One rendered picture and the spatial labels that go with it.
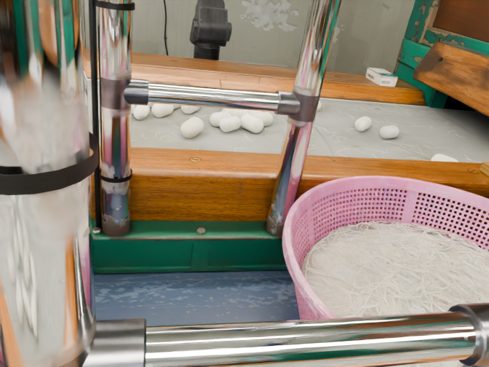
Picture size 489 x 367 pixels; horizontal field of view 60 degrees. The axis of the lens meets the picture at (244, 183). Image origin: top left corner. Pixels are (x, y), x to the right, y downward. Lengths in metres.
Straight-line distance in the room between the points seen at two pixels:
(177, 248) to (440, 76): 0.55
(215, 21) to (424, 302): 0.81
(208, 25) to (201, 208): 0.67
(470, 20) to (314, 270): 0.63
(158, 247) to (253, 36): 2.45
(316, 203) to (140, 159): 0.17
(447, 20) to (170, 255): 0.70
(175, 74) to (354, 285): 0.50
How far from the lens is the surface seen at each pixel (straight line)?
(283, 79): 0.77
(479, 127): 0.84
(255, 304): 0.38
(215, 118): 0.55
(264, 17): 2.78
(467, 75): 0.75
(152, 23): 2.66
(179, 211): 0.40
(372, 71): 0.89
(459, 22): 0.89
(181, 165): 0.39
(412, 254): 0.40
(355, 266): 0.36
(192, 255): 0.39
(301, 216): 0.36
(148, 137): 0.51
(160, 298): 0.38
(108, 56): 0.32
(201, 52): 1.05
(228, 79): 0.74
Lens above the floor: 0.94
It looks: 28 degrees down
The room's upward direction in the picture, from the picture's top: 9 degrees clockwise
